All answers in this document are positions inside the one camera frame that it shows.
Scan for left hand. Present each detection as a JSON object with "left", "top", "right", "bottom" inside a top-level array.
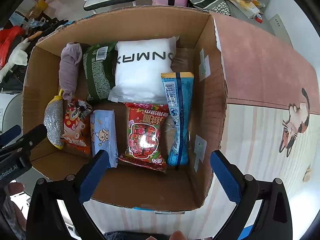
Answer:
[{"left": 8, "top": 182, "right": 27, "bottom": 231}]

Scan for orange panda snack bag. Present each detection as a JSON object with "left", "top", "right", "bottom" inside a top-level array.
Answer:
[{"left": 61, "top": 99, "right": 92, "bottom": 154}]

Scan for pink cat rug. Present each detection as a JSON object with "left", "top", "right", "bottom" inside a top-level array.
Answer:
[{"left": 66, "top": 6, "right": 319, "bottom": 229}]

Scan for lavender fuzzy cloth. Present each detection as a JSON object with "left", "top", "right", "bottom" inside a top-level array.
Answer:
[{"left": 59, "top": 42, "right": 82, "bottom": 102}]

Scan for blue tissue pack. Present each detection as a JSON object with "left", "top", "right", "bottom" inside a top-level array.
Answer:
[{"left": 90, "top": 109, "right": 118, "bottom": 168}]

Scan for cardboard box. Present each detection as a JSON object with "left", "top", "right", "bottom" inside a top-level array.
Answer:
[{"left": 22, "top": 5, "right": 229, "bottom": 214}]

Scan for red plastic bag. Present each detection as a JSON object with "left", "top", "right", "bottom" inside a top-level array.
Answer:
[{"left": 0, "top": 26, "right": 25, "bottom": 68}]

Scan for white onmax pillow pack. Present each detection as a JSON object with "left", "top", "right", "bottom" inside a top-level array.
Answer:
[{"left": 108, "top": 36, "right": 179, "bottom": 104}]

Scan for yellow silver scrub sponge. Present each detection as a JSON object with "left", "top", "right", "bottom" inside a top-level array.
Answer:
[{"left": 43, "top": 89, "right": 64, "bottom": 150}]

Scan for white goose plush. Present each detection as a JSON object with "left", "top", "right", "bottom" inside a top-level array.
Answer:
[{"left": 0, "top": 31, "right": 43, "bottom": 82}]

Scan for long blue snack packet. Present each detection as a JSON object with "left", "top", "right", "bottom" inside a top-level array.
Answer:
[{"left": 161, "top": 72, "right": 194, "bottom": 167}]

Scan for green snack bag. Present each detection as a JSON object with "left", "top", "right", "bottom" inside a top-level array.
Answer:
[{"left": 83, "top": 42, "right": 118, "bottom": 101}]

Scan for right hand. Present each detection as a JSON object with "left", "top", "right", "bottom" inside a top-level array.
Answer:
[{"left": 146, "top": 230, "right": 187, "bottom": 240}]

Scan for red floral wipes pack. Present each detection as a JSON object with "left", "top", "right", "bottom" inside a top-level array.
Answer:
[{"left": 119, "top": 102, "right": 169, "bottom": 172}]

